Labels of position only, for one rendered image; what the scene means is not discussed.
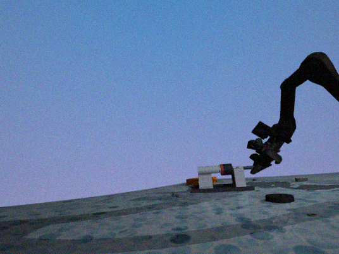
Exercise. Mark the brown rectangular tray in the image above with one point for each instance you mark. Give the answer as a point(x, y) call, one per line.
point(195, 181)

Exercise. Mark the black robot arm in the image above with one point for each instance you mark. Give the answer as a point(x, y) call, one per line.
point(316, 68)

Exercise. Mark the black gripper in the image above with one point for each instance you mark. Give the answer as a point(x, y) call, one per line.
point(265, 157)

